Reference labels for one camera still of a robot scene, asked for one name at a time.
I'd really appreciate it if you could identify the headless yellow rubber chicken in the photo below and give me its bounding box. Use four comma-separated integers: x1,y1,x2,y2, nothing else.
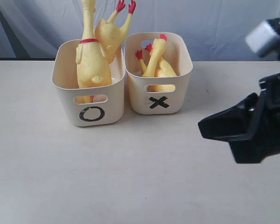
135,50,177,92

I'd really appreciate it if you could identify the large yellow rubber chicken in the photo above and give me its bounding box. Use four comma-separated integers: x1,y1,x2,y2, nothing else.
94,0,136,63

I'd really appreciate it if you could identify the whole yellow rubber chicken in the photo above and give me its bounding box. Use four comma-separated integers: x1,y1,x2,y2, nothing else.
75,0,112,89

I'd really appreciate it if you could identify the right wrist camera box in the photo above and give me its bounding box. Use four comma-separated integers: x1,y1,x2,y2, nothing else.
245,18,280,61

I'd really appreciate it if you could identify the severed rubber chicken head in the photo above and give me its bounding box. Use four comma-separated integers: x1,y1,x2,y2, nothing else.
139,34,167,77

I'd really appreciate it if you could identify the cream bin marked X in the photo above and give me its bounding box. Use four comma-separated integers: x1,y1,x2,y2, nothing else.
124,32,193,115

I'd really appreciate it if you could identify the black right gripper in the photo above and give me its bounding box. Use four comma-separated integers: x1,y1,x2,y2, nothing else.
198,73,280,164

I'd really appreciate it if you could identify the cream bin marked O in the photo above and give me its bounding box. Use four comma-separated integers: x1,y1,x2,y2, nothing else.
52,40,125,127

